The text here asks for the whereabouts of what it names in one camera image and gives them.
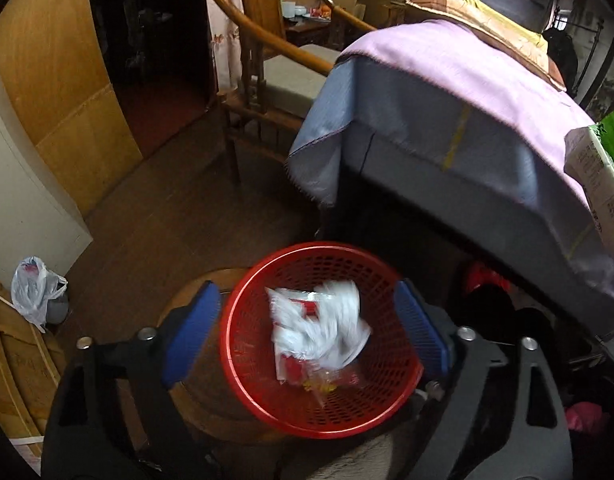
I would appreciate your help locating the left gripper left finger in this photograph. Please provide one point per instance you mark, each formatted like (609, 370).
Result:
(113, 417)

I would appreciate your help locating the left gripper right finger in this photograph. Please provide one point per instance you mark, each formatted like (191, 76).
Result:
(500, 415)

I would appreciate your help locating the white plastic bag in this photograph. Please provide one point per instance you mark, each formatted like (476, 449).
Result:
(38, 294)
(316, 335)

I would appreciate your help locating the green white snack packet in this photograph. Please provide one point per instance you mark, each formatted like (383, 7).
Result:
(589, 160)

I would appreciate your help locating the round wooden tray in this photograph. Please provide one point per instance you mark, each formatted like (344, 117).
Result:
(205, 399)

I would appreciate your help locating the white plastic bag on floor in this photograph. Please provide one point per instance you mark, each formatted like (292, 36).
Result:
(38, 294)

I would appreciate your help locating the red plastic waste basket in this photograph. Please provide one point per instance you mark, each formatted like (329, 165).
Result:
(388, 364)

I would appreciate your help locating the wooden armchair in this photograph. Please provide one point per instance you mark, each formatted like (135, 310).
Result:
(282, 70)

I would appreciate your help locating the yellow cloth covered chair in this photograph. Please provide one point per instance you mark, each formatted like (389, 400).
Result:
(522, 39)

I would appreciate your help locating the pink floral curtain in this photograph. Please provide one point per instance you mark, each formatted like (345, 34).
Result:
(225, 43)

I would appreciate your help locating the brown gold pillow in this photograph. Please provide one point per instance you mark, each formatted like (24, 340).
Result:
(458, 12)

